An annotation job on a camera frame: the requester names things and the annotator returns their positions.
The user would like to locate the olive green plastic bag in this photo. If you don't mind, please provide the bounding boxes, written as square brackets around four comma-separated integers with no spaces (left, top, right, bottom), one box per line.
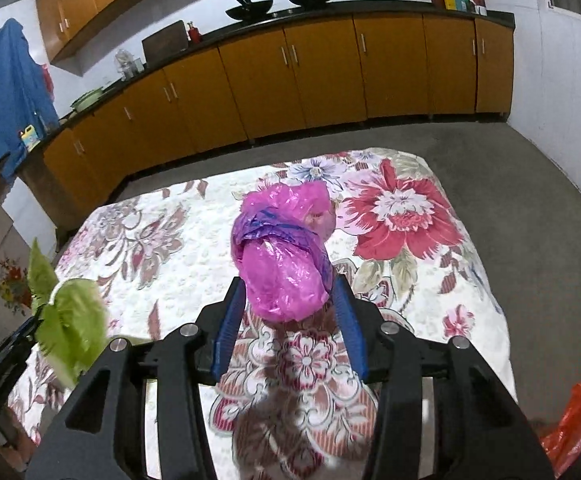
[27,244,107,389]

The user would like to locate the purple pink plastic bag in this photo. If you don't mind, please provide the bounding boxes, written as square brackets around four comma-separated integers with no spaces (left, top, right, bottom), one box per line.
[231,181,336,323]

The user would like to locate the red lined trash basket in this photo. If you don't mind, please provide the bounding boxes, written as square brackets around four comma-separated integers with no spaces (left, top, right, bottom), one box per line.
[540,382,581,479]

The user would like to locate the lower orange kitchen cabinets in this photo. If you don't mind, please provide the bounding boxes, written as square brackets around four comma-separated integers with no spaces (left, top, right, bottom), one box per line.
[18,0,516,231]

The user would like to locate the floral tablecloth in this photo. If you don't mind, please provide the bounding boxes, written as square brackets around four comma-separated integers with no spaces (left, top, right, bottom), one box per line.
[7,146,519,480]

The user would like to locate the blue hanging cloth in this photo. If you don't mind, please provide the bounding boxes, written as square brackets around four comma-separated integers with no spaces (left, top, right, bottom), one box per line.
[0,18,59,180]

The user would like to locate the green basin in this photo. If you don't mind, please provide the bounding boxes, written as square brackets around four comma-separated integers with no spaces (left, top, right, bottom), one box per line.
[71,87,104,113]

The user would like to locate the glass jar on counter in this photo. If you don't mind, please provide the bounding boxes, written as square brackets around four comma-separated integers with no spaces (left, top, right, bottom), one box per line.
[115,49,144,80]

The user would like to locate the dark wooden cutting board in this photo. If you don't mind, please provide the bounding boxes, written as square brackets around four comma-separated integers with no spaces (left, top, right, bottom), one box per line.
[142,21,188,67]

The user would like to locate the small red bottle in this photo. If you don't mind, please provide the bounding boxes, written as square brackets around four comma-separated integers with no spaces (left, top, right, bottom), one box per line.
[187,22,202,44]

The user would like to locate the black wok with handle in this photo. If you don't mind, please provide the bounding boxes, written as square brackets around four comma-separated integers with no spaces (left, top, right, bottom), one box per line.
[225,0,273,23]

